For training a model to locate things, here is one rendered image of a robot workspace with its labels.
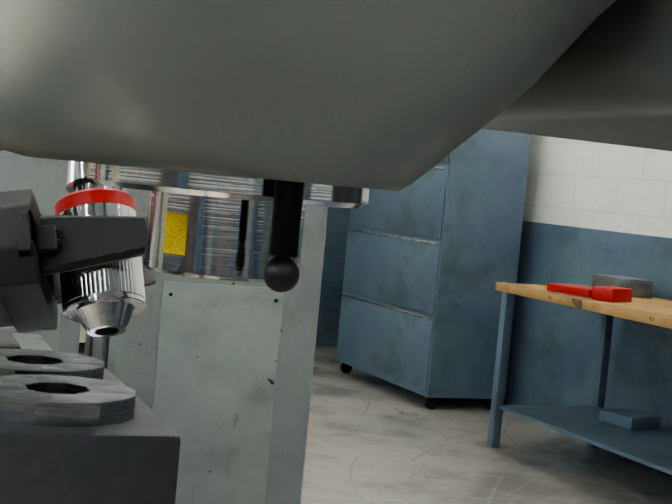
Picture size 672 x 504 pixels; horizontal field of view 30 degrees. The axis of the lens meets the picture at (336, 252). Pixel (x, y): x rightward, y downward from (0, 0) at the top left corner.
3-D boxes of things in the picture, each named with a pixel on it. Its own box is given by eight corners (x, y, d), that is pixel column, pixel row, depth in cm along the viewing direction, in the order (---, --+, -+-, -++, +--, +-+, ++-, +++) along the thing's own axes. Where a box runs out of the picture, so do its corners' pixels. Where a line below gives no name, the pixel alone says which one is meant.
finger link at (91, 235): (153, 264, 70) (41, 275, 69) (148, 211, 71) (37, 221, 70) (152, 254, 69) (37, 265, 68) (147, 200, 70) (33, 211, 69)
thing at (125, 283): (109, 292, 68) (100, 196, 70) (45, 315, 71) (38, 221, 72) (163, 307, 72) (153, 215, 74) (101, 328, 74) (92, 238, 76)
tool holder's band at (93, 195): (100, 196, 70) (98, 179, 71) (38, 221, 72) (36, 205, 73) (153, 215, 74) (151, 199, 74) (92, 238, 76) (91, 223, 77)
